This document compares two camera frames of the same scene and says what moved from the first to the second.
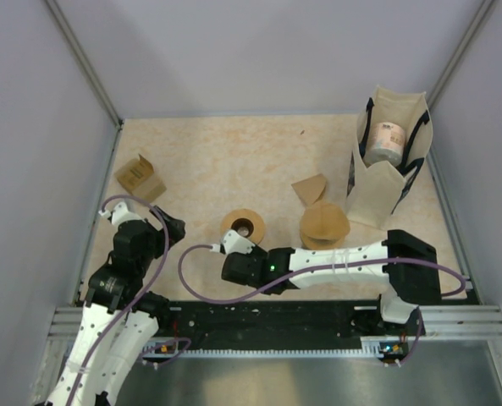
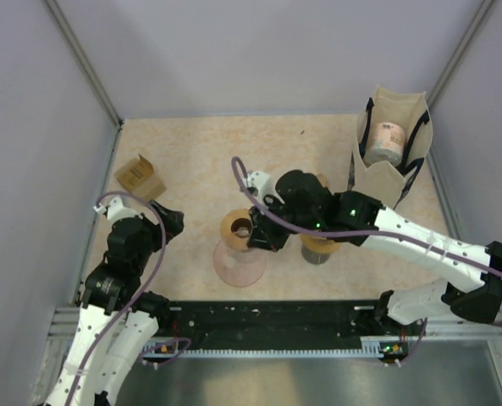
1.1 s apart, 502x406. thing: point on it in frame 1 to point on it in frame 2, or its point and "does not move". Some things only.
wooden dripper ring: [322, 238] does not move
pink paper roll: [386, 144] does not move
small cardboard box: [137, 178] does not move
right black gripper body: [256, 251] to [275, 232]
